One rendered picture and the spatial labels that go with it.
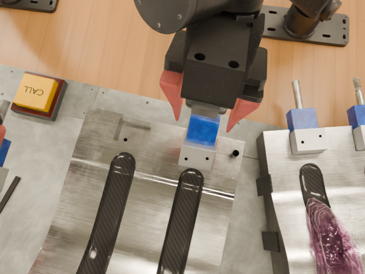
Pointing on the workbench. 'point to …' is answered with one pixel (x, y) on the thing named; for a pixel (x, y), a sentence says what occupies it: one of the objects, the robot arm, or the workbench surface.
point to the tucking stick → (8, 193)
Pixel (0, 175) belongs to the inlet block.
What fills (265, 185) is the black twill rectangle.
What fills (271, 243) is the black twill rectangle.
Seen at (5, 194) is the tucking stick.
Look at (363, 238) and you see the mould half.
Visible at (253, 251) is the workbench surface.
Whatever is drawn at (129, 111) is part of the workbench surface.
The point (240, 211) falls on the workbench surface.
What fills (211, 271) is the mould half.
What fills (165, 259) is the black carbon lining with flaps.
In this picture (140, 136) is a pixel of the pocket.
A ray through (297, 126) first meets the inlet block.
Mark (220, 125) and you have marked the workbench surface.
